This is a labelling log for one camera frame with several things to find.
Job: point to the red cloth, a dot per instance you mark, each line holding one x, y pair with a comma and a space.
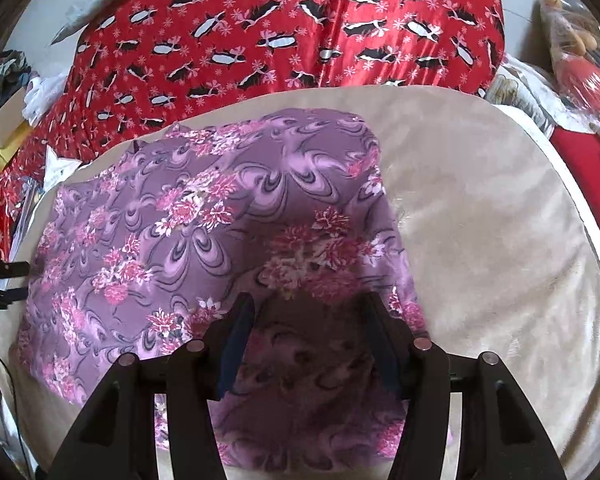
590, 170

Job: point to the white paper sheets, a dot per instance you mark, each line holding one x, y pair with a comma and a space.
60, 167

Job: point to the beige plush blanket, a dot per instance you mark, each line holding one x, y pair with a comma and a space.
480, 210

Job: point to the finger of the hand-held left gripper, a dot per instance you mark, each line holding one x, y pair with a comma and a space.
2, 299
7, 268

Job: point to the cardboard box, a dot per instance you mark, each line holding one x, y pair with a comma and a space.
5, 150

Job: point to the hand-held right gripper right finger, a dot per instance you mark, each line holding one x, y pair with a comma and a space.
382, 345

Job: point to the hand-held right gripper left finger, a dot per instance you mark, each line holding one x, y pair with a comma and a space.
234, 345

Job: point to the pile of dark clothes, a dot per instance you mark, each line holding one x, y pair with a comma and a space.
2, 77

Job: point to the white plastic bag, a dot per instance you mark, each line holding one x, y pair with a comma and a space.
42, 97

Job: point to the white printed cloth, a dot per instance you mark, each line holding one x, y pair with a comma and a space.
520, 95

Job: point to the red patterned quilt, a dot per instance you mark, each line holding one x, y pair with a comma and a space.
230, 35

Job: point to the plastic bag with plush toys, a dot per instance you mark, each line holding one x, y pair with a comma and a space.
580, 70

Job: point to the purple floral shirt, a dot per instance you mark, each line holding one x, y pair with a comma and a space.
230, 185

